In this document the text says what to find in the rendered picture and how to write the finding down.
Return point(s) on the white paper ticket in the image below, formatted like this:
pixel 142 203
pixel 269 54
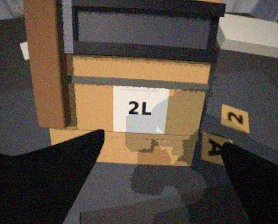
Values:
pixel 140 109

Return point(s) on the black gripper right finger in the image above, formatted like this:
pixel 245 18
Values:
pixel 255 181

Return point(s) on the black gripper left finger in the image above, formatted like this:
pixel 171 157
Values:
pixel 40 187

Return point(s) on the tan wooden easel board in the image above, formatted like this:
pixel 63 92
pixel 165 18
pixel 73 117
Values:
pixel 79 49

